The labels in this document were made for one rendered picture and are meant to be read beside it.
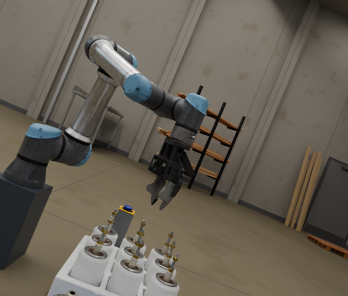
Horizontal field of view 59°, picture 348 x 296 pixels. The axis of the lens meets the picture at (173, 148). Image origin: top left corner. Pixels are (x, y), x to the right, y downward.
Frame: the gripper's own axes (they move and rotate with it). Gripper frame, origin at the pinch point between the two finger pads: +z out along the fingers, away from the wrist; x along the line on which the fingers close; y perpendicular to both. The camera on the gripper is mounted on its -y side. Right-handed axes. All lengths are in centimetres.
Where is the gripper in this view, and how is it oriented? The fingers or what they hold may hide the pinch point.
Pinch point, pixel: (159, 203)
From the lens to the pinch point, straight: 97.5
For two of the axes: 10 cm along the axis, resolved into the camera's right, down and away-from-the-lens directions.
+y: -5.9, -2.6, -7.6
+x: 7.1, 2.9, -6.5
